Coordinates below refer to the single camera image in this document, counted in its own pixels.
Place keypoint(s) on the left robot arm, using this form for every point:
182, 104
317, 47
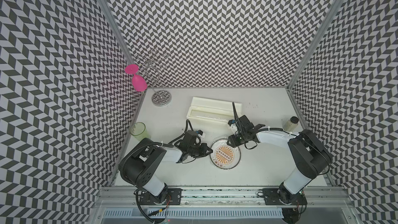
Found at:
138, 167

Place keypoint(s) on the clear plastic wrap sheet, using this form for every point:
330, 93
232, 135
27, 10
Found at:
225, 154

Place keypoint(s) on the green transparent cup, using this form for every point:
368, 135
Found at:
139, 131

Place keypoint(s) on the glass jar with black lid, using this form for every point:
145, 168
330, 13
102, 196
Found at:
291, 124

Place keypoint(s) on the right aluminium corner post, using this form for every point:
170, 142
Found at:
333, 11

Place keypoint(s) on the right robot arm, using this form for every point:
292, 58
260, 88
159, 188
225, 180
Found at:
308, 152

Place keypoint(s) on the pink plastic wine glass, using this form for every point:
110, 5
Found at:
138, 82

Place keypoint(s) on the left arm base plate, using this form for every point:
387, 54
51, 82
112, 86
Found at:
171, 196

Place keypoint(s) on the aluminium front rail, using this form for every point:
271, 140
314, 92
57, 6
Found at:
245, 196

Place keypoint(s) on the left aluminium corner post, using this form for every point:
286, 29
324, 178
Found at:
115, 29

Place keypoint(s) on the cream plastic wrap dispenser box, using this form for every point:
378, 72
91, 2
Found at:
209, 110

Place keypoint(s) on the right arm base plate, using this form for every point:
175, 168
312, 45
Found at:
276, 196

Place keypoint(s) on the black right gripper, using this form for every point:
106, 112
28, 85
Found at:
231, 139

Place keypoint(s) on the aluminium corner post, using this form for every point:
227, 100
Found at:
333, 11
115, 29

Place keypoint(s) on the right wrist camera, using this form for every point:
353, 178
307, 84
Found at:
232, 124

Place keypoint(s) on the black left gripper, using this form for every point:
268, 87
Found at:
203, 148

